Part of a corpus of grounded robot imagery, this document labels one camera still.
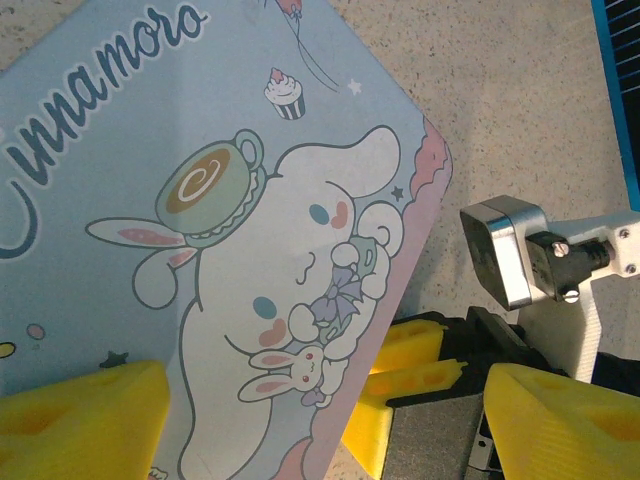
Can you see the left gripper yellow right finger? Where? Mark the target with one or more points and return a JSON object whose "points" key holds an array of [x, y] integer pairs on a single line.
{"points": [[565, 435]]}

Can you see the light blue cartoon tin box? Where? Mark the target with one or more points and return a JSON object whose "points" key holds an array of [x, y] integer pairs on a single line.
{"points": [[150, 200]]}

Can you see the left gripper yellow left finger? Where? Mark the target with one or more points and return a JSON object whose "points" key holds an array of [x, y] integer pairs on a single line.
{"points": [[75, 430]]}

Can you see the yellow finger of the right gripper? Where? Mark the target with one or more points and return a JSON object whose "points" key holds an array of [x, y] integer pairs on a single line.
{"points": [[372, 425], [410, 345]]}

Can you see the blue table border strip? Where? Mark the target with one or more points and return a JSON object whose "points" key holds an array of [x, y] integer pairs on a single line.
{"points": [[617, 50]]}

